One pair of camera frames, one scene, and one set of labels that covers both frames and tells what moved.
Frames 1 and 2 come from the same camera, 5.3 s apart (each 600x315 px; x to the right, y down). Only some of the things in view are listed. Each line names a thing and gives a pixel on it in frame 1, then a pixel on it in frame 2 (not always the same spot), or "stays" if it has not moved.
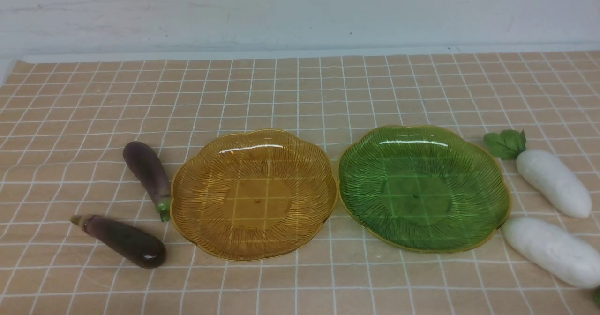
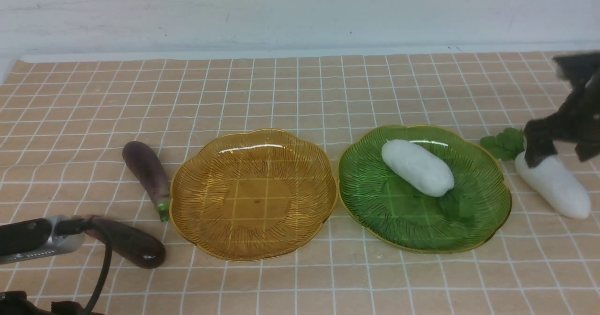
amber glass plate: [253, 194] stays
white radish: [562, 256] → [417, 169]
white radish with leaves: [544, 176] stays
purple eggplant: [130, 244] stays
